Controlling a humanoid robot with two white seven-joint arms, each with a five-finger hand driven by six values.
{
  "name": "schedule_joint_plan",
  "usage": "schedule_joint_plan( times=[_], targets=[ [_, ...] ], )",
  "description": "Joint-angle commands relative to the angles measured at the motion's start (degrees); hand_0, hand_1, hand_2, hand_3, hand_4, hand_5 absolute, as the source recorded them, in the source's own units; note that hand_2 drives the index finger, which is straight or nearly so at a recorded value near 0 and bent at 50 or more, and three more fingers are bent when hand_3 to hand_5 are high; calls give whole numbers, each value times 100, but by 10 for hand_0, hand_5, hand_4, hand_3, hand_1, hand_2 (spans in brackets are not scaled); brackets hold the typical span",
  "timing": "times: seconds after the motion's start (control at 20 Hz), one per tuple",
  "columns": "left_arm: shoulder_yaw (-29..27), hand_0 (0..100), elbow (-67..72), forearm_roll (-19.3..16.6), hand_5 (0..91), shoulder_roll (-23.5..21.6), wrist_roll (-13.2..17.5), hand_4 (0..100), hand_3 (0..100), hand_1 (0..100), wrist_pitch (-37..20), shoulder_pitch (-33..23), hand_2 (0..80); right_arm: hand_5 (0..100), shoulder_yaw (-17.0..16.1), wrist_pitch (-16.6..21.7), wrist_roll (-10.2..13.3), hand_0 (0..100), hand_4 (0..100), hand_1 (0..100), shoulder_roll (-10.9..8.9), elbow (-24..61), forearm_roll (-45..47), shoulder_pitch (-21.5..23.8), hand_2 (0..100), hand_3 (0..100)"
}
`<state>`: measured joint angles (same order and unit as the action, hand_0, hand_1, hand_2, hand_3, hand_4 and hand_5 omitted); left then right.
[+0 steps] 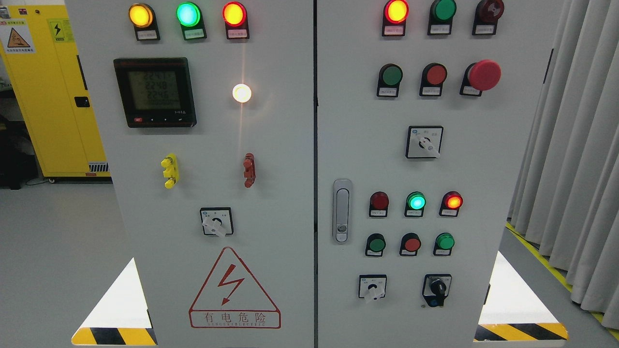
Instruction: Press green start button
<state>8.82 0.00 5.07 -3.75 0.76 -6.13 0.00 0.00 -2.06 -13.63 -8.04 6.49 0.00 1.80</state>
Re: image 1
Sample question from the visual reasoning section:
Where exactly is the green indicator lamp top left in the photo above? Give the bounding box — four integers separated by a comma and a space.
176, 1, 207, 41

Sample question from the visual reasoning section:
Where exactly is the red lit lamp top right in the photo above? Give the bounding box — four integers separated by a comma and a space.
381, 0, 409, 37

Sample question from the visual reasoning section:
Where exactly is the yellow test terminal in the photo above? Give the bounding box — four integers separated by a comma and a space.
161, 153, 179, 189

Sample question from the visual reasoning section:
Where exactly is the dark red unlit lamp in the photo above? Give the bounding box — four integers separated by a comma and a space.
368, 191, 389, 218

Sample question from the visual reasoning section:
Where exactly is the red push button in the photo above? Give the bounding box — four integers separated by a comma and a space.
418, 62, 447, 97
399, 232, 421, 256

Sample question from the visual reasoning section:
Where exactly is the lower red push button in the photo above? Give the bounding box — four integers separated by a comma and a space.
399, 232, 421, 256

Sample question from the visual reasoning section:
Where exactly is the black key selector switch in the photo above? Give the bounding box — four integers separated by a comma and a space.
422, 274, 452, 307

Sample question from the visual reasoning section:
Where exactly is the door rotary switch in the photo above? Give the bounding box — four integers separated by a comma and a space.
199, 207, 234, 237
405, 126, 444, 159

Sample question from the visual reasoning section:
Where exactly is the red test terminal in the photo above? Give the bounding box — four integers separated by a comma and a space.
243, 153, 256, 188

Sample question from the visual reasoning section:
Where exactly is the left door rotary switch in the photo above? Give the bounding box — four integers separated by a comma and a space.
199, 207, 234, 237

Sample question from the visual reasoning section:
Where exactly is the red electric danger sticker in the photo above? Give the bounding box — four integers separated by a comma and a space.
189, 246, 281, 330

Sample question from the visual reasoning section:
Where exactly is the grey cabinet door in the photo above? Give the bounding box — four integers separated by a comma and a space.
66, 0, 314, 348
316, 0, 566, 348

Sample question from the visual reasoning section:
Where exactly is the left grey cabinet door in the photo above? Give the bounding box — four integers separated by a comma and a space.
66, 0, 314, 348

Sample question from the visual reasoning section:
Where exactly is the green lit lamp middle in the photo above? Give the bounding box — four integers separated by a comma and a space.
404, 191, 427, 218

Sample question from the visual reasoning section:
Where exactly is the grey curtain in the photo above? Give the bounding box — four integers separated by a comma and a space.
509, 0, 619, 329

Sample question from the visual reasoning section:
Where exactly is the lower left green push button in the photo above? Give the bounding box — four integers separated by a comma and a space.
365, 233, 385, 257

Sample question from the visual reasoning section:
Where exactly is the red lit lamp middle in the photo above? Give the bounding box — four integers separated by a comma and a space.
439, 191, 463, 218

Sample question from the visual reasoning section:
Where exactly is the yellow black hazard tape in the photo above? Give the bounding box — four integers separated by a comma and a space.
71, 327, 157, 346
474, 322, 570, 342

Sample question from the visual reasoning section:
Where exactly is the right yellow black hazard tape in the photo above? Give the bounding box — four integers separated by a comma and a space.
474, 322, 570, 342

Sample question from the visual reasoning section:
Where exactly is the yellow safety storage cabinet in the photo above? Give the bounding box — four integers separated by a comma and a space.
1, 0, 110, 180

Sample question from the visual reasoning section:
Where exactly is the right grey cabinet door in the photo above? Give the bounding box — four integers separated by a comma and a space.
316, 0, 566, 348

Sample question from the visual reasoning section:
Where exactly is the red emergency stop mushroom button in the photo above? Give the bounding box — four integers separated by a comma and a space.
459, 59, 502, 97

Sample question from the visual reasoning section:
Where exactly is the left yellow black hazard tape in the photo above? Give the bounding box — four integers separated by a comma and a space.
71, 327, 157, 346

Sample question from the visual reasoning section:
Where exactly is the red lit lamp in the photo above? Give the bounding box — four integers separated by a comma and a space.
381, 0, 409, 37
439, 191, 463, 218

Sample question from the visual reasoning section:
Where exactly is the silver door lock handle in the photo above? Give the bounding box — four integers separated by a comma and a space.
332, 179, 353, 243

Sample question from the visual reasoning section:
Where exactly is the right door upper rotary switch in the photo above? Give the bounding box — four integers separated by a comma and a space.
405, 126, 444, 159

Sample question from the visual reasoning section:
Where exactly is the upper red push button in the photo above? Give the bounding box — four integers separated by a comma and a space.
418, 62, 447, 97

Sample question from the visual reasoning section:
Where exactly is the red indicator lamp top left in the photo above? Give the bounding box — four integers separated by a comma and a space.
222, 1, 250, 40

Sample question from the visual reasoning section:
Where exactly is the lower white rotary switch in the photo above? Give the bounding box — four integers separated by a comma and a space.
358, 275, 387, 303

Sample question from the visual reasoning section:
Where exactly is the green unlit lamp top right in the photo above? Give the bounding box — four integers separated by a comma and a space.
427, 0, 457, 36

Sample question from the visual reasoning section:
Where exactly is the black digital power meter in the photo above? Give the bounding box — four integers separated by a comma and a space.
114, 57, 197, 128

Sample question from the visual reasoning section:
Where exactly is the dark red buzzer lamp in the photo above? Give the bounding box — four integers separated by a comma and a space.
472, 0, 505, 36

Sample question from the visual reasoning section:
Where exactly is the yellow black floor marking tape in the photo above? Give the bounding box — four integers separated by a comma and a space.
505, 220, 619, 341

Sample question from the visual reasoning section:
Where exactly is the white lit indicator lamp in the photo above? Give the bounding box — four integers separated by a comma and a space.
232, 83, 252, 103

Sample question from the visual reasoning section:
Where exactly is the yellow indicator lamp top left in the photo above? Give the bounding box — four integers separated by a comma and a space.
129, 3, 161, 42

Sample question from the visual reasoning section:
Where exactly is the lower right green push button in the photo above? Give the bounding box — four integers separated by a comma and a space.
433, 232, 455, 256

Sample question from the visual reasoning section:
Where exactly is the upper green push button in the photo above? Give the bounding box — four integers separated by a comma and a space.
376, 63, 403, 98

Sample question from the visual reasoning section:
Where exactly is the green push button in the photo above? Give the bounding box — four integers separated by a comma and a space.
365, 233, 385, 257
433, 232, 455, 256
376, 63, 403, 98

